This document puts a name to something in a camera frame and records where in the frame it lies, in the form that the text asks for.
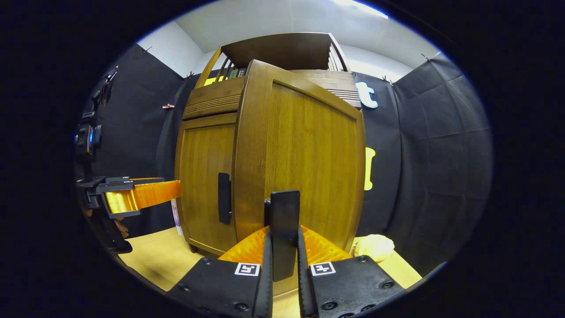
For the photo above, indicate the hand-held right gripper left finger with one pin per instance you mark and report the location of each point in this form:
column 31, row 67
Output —
column 265, row 287

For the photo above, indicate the copper cloth clip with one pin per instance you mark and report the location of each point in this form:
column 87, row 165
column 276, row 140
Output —
column 168, row 106

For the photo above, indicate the wooden shoe cabinet door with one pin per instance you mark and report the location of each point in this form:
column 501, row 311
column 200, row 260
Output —
column 203, row 176
column 309, row 168

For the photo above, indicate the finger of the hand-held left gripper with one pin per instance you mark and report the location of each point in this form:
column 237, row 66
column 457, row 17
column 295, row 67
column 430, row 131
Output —
column 150, row 194

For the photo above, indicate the black backdrop cloth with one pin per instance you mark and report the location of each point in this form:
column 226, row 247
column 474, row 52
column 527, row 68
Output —
column 441, row 168

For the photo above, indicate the blue-grey book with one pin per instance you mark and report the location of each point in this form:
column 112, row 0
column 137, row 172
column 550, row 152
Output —
column 177, row 221

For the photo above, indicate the green book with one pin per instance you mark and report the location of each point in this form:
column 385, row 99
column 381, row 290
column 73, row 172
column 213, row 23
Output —
column 233, row 74

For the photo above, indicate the cream fluffy object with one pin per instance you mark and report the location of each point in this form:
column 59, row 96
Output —
column 375, row 247

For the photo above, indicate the wooden double-door shoe cabinet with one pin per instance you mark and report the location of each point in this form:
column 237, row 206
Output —
column 282, row 51

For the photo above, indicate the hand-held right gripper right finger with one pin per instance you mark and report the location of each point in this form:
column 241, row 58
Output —
column 304, row 291

